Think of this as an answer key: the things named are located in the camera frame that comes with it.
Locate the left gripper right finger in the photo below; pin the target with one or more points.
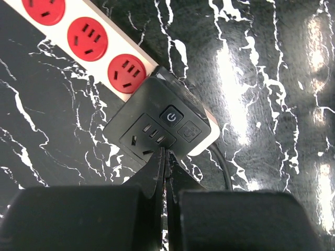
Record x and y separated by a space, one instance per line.
199 219

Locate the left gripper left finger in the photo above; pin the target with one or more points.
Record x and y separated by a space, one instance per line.
109 217

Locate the black cube socket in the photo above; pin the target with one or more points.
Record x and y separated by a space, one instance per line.
162 113

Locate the white red-socket power strip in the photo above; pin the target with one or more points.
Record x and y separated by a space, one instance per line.
88 36

